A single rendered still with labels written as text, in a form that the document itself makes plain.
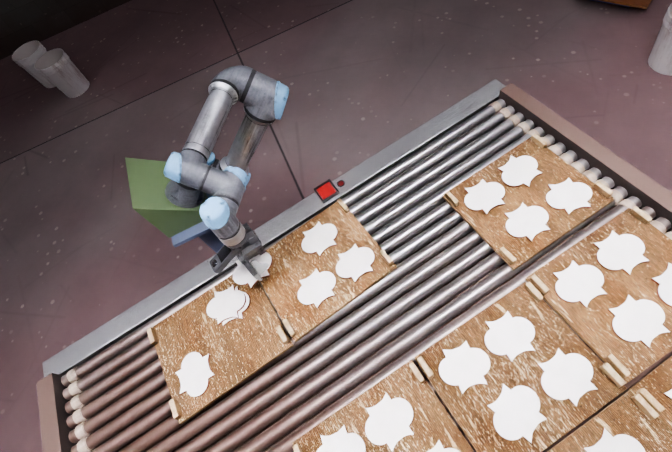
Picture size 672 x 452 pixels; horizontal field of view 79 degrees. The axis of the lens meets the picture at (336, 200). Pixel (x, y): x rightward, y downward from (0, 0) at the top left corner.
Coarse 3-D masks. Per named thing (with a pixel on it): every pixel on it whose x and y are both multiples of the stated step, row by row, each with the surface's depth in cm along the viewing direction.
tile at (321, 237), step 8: (320, 224) 150; (328, 224) 150; (304, 232) 150; (312, 232) 149; (320, 232) 149; (328, 232) 148; (336, 232) 147; (304, 240) 148; (312, 240) 148; (320, 240) 147; (328, 240) 146; (304, 248) 147; (312, 248) 146; (320, 248) 145; (320, 256) 144
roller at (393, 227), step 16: (512, 144) 153; (464, 176) 151; (416, 208) 148; (432, 208) 149; (400, 224) 146; (272, 304) 141; (144, 384) 136; (160, 384) 136; (128, 400) 134; (96, 416) 134; (112, 416) 134; (80, 432) 132
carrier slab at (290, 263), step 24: (336, 216) 152; (288, 240) 151; (336, 240) 146; (360, 240) 144; (288, 264) 146; (312, 264) 144; (336, 264) 142; (384, 264) 138; (264, 288) 143; (288, 288) 141; (336, 288) 137; (360, 288) 135; (288, 312) 136; (312, 312) 134
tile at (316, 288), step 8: (328, 272) 140; (304, 280) 140; (312, 280) 139; (320, 280) 139; (328, 280) 138; (304, 288) 138; (312, 288) 138; (320, 288) 137; (328, 288) 136; (304, 296) 137; (312, 296) 136; (320, 296) 136; (328, 296) 135; (304, 304) 136; (320, 304) 135
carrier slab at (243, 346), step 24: (216, 288) 147; (240, 288) 145; (192, 312) 144; (264, 312) 138; (168, 336) 141; (192, 336) 139; (216, 336) 137; (240, 336) 135; (264, 336) 134; (288, 336) 133; (168, 360) 137; (216, 360) 133; (240, 360) 131; (264, 360) 129; (168, 384) 132; (216, 384) 129; (192, 408) 127
